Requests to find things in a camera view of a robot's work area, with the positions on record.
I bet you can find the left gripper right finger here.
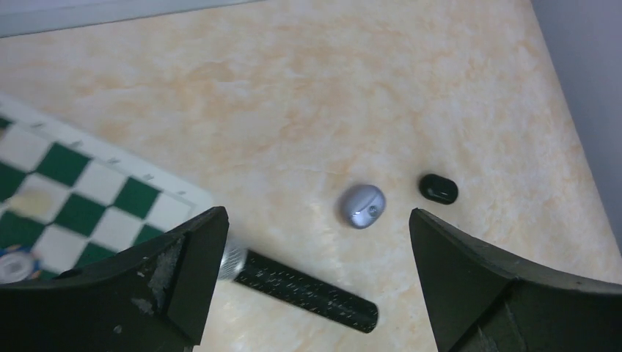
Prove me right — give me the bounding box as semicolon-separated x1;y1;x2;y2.
409;208;621;351

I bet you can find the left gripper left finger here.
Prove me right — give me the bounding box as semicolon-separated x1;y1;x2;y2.
1;206;229;351

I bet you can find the black earbud charging case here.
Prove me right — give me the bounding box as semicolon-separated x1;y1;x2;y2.
418;174;459;205

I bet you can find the lavender earbud charging case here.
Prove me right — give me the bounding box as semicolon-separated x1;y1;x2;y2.
338;184;387;230

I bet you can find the green white chessboard mat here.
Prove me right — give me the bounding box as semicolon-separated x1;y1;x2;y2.
1;95;214;279

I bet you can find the black silver microphone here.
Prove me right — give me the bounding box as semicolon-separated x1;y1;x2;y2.
218;238;378;334

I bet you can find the grey round chess piece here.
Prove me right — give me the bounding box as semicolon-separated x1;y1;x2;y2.
1;245;42;285

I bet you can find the white chess piece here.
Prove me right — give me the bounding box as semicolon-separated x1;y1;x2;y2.
7;189;54;217

